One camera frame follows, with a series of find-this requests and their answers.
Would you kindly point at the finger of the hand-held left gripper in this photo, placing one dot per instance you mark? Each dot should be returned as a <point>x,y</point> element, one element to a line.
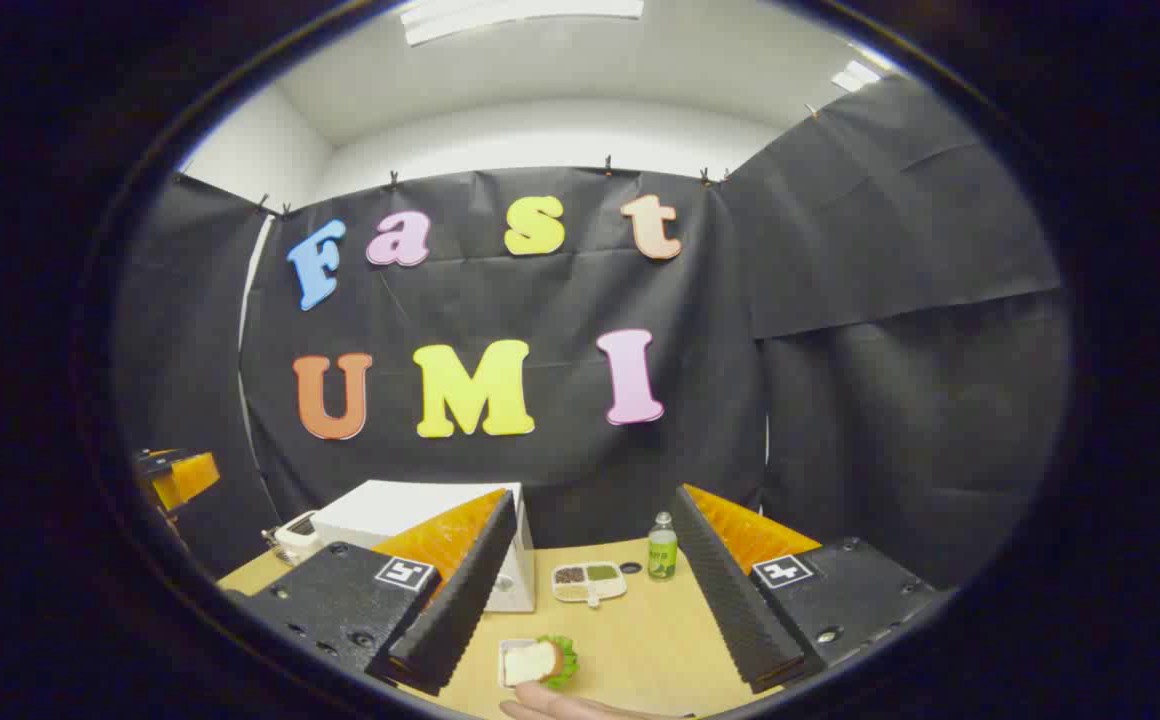
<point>190,480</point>
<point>155,466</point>

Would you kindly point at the white microwave oven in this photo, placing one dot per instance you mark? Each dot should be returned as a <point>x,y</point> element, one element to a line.
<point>390,510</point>

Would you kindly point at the toy bread slice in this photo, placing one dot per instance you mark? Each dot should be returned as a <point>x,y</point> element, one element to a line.
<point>530,663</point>

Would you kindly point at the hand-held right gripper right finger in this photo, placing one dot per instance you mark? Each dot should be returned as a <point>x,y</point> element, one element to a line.
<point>730,600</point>

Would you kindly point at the green drink bottle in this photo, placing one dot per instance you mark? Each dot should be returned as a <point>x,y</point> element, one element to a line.
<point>662,555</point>

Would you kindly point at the white toaster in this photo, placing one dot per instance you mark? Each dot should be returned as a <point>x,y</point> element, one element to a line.
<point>295,540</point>

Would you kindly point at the small ceiling light panel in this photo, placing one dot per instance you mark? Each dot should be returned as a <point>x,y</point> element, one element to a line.
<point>855,77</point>

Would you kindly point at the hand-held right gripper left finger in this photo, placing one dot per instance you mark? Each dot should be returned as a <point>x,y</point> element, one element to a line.
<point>460,600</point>

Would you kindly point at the white rectangular tray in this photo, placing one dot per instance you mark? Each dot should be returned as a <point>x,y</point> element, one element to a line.
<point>505,648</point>

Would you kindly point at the white divided grain dish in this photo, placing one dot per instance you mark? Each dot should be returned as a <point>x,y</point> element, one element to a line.
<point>590,592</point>

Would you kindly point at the long ceiling light panel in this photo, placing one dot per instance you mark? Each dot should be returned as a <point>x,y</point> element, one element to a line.
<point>520,15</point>

